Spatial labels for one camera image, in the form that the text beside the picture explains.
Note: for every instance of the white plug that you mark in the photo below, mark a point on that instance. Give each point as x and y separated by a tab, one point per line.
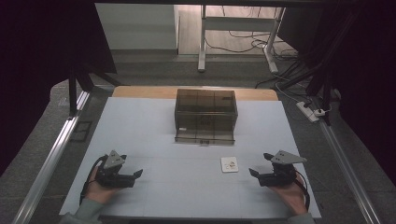
320	112

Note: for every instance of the person's right hand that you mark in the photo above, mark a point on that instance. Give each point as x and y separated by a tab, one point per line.
292	196

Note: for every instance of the white power strip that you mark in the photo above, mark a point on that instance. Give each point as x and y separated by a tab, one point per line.
306	111

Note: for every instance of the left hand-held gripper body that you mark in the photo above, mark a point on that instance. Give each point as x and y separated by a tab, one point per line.
112	180

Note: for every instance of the dark curtain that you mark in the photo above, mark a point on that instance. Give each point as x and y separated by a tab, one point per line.
370	77
37	62

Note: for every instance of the aluminium rail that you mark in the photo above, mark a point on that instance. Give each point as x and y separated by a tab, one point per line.
53	161
345	168

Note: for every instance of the black rectangular floor frame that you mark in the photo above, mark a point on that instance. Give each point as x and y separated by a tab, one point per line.
81	131

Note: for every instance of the person's left hand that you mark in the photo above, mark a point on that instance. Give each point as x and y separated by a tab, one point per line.
98	193

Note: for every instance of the smoky transparent drawer box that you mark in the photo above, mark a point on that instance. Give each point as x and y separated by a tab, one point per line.
205	116

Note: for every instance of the small white square card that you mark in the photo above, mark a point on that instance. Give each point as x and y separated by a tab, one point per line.
229	165

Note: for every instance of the white desk frame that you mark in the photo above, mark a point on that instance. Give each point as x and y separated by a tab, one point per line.
202	40

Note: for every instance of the white table mat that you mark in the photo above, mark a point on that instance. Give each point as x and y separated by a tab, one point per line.
174	186

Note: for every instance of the black metal stand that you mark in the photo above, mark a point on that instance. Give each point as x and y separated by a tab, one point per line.
325	90
73	93

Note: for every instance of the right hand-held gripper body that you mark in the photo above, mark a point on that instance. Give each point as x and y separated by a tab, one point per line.
280	177

